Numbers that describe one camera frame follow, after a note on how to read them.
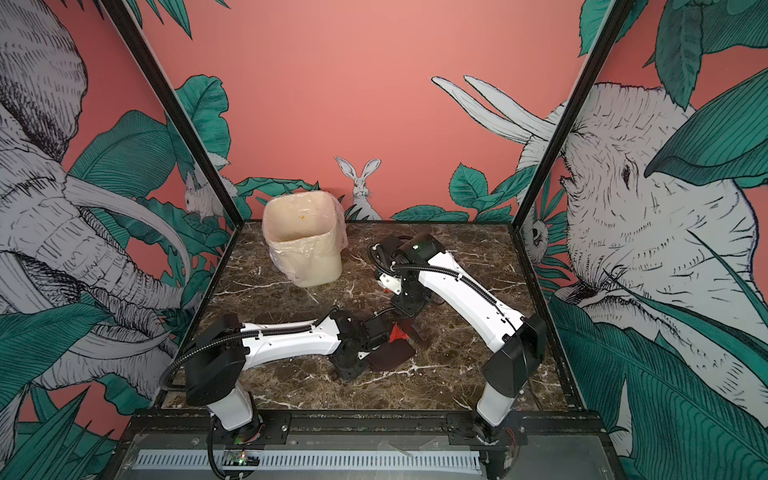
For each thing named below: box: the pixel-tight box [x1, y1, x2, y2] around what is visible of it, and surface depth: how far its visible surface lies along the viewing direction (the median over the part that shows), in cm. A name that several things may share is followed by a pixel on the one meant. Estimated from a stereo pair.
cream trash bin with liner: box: [262, 191, 349, 287], surface depth 93 cm
